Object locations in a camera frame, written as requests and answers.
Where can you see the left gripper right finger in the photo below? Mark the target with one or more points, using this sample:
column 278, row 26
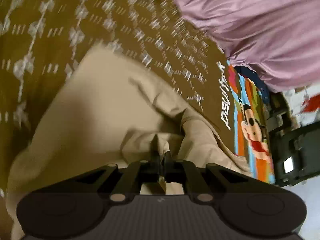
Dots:
column 188, row 175

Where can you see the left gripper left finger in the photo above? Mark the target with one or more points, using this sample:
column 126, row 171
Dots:
column 145, row 170

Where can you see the beige garment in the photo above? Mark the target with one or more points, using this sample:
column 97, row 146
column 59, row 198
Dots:
column 112, row 110

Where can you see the dark blue patterned cloth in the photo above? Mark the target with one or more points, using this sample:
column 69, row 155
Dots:
column 248, row 73

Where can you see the black office chair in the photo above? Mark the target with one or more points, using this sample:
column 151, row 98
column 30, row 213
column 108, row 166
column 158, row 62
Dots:
column 295, row 151

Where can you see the red hanging cloth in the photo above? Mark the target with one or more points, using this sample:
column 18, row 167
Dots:
column 311, row 105

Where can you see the colourful cartoon bedspread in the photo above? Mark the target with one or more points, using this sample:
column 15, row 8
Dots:
column 44, row 41

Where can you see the pink curtain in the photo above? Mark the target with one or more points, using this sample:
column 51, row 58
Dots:
column 278, row 39

